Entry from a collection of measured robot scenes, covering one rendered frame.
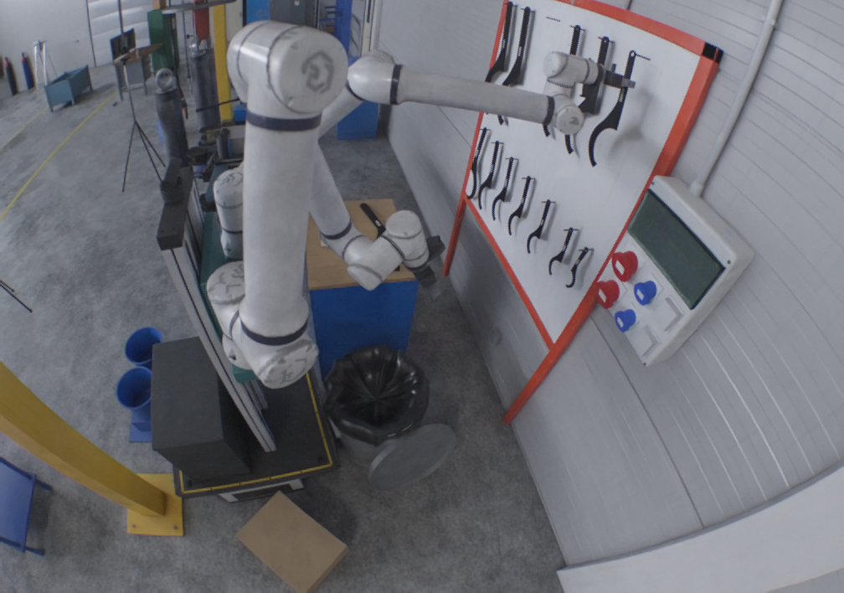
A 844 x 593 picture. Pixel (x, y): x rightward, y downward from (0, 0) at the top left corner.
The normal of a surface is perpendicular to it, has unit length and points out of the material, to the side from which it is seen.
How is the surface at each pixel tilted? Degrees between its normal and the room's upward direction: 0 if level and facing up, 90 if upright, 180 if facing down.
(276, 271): 86
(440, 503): 0
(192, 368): 0
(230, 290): 6
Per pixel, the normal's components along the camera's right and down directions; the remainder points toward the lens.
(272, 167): 0.14, 0.63
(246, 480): 0.13, -0.70
